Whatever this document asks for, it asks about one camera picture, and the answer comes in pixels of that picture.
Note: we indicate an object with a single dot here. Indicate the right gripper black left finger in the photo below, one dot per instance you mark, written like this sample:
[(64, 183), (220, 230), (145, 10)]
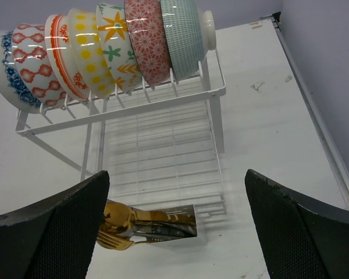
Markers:
[(54, 237)]

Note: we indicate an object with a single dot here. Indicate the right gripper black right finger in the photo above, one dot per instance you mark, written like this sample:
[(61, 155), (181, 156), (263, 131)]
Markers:
[(300, 237)]

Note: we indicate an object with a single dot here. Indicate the white bowl blue floral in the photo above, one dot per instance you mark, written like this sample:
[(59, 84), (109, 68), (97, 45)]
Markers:
[(12, 87)]

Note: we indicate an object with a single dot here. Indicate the white bowl pink diamond pattern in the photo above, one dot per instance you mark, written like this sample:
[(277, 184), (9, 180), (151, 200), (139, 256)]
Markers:
[(32, 62)]

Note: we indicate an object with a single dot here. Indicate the white bowl orange floral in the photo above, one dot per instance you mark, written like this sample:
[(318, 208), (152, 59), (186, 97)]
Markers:
[(61, 59)]

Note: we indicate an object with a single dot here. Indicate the white bowl yellow dots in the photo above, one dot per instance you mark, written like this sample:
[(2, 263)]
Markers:
[(88, 54)]

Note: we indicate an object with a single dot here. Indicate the red geometric pattern bowl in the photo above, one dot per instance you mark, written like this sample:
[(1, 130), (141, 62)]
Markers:
[(147, 36)]

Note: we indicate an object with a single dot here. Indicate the gold fork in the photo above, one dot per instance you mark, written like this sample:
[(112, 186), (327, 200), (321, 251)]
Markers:
[(114, 242)]

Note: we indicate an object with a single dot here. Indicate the silver cutlery holder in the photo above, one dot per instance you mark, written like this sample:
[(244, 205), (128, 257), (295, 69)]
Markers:
[(157, 226)]

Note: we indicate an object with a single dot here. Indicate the light green grid bowl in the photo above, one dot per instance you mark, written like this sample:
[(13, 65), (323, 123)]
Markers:
[(190, 34)]

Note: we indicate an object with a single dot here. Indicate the white wire dish rack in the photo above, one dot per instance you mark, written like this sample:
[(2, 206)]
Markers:
[(159, 145)]

